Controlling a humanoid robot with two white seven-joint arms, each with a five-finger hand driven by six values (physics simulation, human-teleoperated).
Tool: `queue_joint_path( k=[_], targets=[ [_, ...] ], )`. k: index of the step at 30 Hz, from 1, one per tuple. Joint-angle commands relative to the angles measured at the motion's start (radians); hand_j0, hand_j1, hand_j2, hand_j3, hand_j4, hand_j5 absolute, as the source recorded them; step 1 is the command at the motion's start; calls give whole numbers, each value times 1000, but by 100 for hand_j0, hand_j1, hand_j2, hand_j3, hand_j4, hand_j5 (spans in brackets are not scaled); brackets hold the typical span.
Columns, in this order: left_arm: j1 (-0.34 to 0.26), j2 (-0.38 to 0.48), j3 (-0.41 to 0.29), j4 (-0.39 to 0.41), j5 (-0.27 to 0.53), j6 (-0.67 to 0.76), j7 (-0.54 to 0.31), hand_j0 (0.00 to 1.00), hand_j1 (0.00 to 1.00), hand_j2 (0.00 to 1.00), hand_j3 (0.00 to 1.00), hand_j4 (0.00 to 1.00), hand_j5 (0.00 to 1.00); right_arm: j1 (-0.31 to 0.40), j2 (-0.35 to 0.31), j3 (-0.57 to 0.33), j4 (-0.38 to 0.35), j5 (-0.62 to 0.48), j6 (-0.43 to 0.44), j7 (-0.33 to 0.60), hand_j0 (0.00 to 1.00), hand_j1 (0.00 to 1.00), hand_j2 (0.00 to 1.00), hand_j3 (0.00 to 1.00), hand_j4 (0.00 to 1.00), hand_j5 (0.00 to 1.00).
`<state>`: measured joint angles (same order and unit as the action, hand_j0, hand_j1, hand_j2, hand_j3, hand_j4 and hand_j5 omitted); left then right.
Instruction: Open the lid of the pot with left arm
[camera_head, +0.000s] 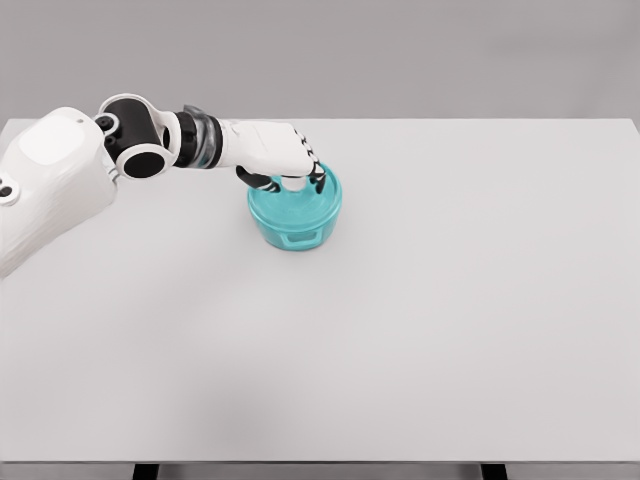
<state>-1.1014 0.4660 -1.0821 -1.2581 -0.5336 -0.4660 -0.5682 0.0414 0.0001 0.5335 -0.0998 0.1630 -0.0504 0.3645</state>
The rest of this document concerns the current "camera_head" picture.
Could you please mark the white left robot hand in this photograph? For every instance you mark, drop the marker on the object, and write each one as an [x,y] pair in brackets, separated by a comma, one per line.
[272,145]

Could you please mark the teal pot lid white knob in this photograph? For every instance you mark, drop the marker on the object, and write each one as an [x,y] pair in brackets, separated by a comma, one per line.
[295,205]

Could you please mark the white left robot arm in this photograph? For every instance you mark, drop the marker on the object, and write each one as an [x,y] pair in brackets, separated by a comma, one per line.
[55,165]

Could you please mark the teal pot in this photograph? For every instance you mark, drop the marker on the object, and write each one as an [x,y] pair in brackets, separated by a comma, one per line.
[300,235]

